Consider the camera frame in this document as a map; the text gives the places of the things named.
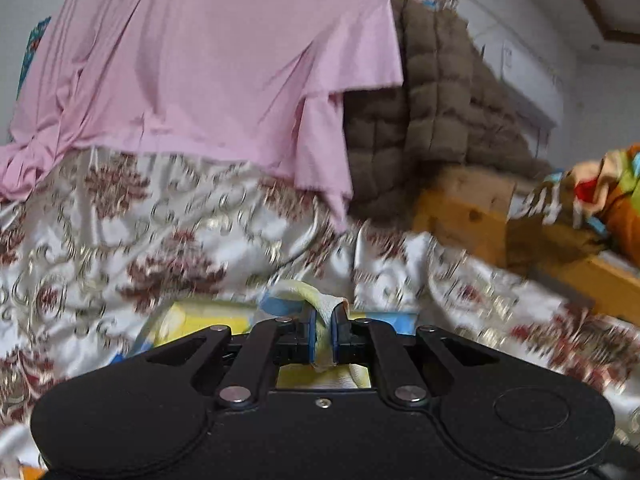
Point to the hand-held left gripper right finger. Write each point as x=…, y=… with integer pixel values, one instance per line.
x=336, y=335

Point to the wooden bed frame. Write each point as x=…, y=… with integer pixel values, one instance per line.
x=465, y=220

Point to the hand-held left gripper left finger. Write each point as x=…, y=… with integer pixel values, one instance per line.
x=312, y=335

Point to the colourful clothes pile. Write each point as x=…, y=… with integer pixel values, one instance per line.
x=610, y=195

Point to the blue patterned wall poster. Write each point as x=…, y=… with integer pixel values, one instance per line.
x=32, y=50

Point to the brown quilted jacket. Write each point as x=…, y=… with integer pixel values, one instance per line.
x=425, y=85

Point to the striped towel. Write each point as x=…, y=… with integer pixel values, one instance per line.
x=300, y=292

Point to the floral satin bedspread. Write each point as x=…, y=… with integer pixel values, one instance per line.
x=150, y=240

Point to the pink hanging sheet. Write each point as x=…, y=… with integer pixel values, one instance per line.
x=200, y=60

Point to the wooden ceiling frame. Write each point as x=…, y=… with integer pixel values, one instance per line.
x=605, y=5

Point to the white air conditioner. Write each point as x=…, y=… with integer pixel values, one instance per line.
x=520, y=75

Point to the olive printed cloth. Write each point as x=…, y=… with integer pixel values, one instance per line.
x=540, y=205

